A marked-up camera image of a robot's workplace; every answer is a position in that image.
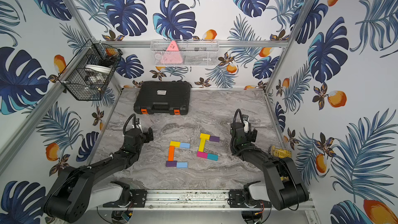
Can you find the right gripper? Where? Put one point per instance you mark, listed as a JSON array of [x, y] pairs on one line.
[[251, 136]]

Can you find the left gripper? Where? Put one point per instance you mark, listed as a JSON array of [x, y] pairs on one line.
[[146, 135]]

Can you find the orange block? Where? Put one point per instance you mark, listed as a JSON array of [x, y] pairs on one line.
[[171, 153]]

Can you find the dark purple block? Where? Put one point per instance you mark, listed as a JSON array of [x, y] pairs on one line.
[[171, 164]]

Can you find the light blue square block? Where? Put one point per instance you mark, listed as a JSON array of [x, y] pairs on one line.
[[184, 145]]

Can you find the purple short block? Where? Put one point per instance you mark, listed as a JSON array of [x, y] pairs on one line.
[[214, 139]]

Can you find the teal block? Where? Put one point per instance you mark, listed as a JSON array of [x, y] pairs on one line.
[[212, 157]]

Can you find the short yellow block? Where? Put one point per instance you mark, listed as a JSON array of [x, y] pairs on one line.
[[175, 144], [204, 136]]

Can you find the long yellow block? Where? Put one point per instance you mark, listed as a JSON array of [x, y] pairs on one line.
[[202, 145]]

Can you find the magenta block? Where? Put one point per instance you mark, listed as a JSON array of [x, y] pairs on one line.
[[201, 154]]

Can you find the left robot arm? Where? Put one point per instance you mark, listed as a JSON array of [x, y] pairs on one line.
[[69, 197]]

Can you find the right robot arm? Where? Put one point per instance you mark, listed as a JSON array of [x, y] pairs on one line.
[[284, 186]]

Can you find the yellow screwdriver bit set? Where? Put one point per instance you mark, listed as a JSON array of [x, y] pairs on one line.
[[280, 152]]

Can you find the black plastic tool case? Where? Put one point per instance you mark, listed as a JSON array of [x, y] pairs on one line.
[[163, 97]]

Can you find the white roll in basket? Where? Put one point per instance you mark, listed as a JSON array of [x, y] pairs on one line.
[[99, 69]]

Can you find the pink triangle item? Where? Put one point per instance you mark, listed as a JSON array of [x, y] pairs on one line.
[[172, 54]]

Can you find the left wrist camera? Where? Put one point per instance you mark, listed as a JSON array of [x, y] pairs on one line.
[[133, 133]]

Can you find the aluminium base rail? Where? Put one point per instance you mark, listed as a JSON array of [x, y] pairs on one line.
[[173, 200]]

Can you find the black wire basket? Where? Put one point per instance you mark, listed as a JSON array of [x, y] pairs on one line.
[[86, 85]]

